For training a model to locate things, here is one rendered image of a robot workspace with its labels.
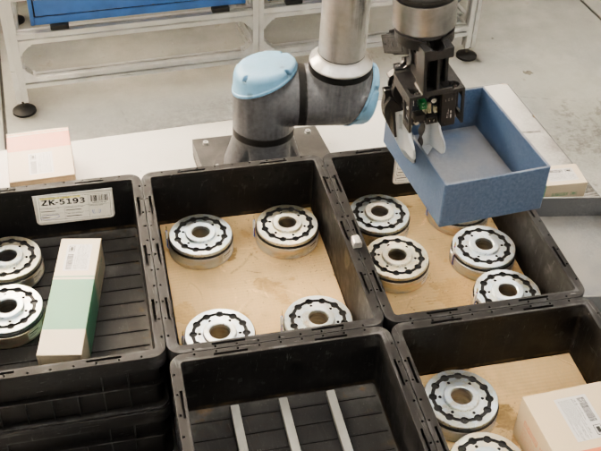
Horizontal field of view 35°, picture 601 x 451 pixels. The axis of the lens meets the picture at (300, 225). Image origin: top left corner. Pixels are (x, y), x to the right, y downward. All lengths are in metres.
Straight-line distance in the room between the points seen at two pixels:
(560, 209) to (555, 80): 1.86
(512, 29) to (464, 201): 2.81
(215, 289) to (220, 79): 2.12
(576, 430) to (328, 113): 0.77
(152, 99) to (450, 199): 2.33
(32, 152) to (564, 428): 1.13
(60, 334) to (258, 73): 0.62
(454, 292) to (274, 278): 0.29
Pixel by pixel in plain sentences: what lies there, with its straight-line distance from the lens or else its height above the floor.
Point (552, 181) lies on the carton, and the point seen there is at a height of 0.76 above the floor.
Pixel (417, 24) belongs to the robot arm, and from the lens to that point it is 1.12.
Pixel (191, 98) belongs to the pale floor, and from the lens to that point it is 3.45.
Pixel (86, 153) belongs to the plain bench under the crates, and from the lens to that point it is 2.02.
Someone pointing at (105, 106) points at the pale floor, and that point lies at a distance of 3.44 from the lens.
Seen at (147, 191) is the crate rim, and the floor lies 0.93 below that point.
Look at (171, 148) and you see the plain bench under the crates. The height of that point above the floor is 0.70.
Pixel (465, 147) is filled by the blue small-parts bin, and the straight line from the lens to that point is 1.40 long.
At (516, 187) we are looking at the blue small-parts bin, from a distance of 1.27.
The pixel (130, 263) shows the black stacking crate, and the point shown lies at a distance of 1.55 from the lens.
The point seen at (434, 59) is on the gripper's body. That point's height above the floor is 1.31.
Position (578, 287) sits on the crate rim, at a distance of 1.43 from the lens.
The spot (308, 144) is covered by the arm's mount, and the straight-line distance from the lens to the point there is 1.95.
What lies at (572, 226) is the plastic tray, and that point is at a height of 0.70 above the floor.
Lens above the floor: 1.87
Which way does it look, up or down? 40 degrees down
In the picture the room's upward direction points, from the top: 2 degrees clockwise
